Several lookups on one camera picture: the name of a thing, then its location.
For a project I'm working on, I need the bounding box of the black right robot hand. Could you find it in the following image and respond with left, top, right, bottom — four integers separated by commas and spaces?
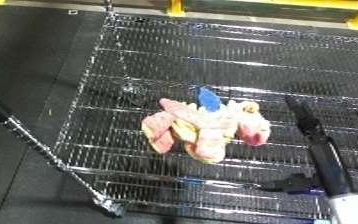
258, 94, 357, 198

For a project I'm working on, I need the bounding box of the pink yellow soft toy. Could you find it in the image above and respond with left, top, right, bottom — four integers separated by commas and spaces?
139, 86, 274, 165

